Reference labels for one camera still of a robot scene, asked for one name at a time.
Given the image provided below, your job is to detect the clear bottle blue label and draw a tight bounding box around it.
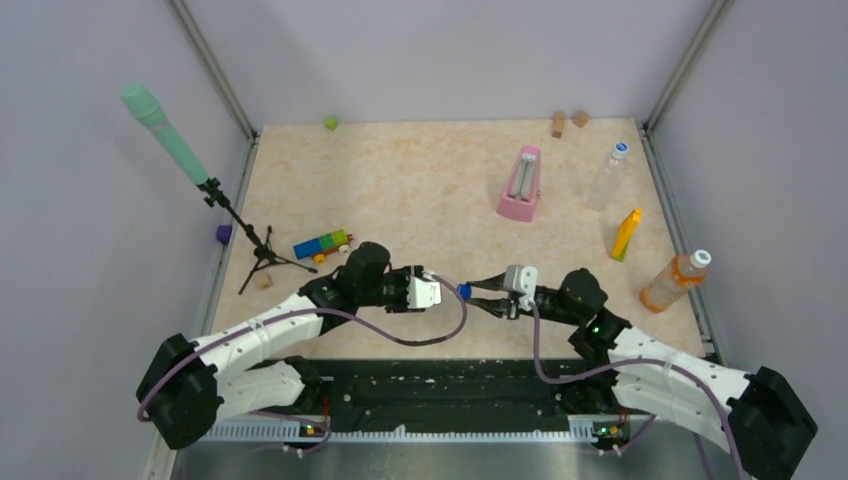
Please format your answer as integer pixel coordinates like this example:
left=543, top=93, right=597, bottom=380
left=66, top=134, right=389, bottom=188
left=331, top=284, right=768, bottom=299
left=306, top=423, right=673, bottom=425
left=437, top=277, right=463, bottom=301

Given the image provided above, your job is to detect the blue bottle cap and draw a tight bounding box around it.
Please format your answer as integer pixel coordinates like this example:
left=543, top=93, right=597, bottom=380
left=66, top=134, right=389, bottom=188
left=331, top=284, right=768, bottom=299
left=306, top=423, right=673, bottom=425
left=457, top=283, right=472, bottom=300

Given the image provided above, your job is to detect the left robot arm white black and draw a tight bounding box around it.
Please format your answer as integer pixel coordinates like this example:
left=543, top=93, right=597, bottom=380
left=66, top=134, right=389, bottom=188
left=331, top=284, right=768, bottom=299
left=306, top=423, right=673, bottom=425
left=136, top=242, right=442, bottom=450

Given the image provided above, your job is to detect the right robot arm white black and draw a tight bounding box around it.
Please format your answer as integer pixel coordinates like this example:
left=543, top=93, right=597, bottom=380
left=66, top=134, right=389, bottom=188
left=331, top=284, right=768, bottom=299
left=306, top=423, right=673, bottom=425
left=459, top=265, right=818, bottom=479

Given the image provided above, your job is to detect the clear bottle white cap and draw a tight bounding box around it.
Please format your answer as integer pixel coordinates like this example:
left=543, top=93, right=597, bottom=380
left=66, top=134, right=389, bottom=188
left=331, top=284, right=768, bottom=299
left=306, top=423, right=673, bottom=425
left=587, top=142, right=629, bottom=211

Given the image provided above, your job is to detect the orange juice bottle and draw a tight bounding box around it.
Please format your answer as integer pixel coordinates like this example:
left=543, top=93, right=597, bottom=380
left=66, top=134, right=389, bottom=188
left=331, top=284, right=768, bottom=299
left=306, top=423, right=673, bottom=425
left=639, top=249, right=712, bottom=313

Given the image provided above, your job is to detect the pink metronome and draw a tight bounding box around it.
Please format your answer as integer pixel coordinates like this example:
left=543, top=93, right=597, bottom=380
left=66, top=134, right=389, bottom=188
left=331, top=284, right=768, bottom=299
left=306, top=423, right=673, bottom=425
left=495, top=145, right=542, bottom=223

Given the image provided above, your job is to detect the toy brick car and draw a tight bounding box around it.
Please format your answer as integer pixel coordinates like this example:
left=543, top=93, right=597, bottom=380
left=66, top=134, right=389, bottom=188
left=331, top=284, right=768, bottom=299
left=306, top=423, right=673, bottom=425
left=293, top=229, right=354, bottom=265

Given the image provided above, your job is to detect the wooden cube near tripod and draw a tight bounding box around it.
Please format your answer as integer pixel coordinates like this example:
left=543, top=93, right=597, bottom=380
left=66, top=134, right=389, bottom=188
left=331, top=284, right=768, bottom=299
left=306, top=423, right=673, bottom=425
left=253, top=271, right=274, bottom=290

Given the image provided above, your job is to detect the black microphone tripod stand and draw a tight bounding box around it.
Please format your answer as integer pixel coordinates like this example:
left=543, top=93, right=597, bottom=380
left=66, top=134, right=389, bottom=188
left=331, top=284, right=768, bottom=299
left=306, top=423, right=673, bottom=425
left=197, top=178, right=318, bottom=295

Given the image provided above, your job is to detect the tall wooden block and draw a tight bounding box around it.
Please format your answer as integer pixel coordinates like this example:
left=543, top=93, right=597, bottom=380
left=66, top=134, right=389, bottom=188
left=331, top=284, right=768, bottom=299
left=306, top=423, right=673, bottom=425
left=551, top=111, right=567, bottom=139

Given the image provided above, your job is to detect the small wooden cube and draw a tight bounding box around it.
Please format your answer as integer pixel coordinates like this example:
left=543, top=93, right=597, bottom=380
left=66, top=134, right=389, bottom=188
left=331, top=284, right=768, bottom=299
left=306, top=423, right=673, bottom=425
left=572, top=110, right=591, bottom=128

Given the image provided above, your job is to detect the purple small block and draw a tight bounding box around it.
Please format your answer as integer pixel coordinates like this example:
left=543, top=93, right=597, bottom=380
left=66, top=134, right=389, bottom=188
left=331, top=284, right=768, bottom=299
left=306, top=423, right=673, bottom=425
left=215, top=225, right=233, bottom=246

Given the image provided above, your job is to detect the green microphone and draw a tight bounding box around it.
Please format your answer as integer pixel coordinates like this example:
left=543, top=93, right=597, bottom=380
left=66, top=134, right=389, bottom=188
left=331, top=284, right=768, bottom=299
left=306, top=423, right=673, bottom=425
left=120, top=83, right=210, bottom=185

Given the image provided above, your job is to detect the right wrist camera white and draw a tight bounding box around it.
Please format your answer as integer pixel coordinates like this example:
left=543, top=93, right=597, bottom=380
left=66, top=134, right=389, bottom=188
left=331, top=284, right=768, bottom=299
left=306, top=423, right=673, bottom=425
left=504, top=265, right=538, bottom=287

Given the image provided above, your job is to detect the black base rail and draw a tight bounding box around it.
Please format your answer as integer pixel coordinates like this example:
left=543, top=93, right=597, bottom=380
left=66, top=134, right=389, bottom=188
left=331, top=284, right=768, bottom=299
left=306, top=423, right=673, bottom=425
left=238, top=357, right=664, bottom=439

